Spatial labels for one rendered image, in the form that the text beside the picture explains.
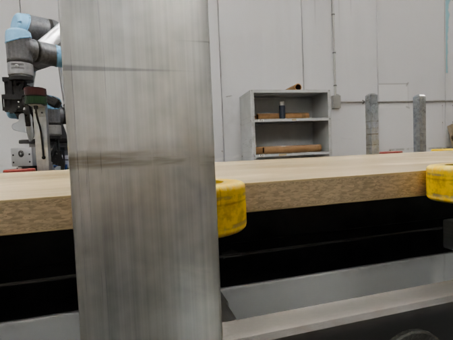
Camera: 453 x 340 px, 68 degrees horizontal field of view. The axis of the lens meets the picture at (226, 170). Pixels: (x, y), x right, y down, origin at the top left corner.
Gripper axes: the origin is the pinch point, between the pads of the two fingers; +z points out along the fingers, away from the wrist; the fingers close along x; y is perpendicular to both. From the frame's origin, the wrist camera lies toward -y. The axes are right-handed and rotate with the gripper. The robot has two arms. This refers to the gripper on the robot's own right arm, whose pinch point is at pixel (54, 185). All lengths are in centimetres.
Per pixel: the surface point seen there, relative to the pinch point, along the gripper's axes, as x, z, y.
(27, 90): -2.7, -30.9, -38.8
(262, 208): -42, -5, -122
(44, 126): -5.1, -20.8, -33.1
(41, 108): -4.8, -26.5, -33.4
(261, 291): -42, 3, -120
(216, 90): -127, -80, 217
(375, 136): -129, -14, -33
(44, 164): -4.3, -9.0, -33.1
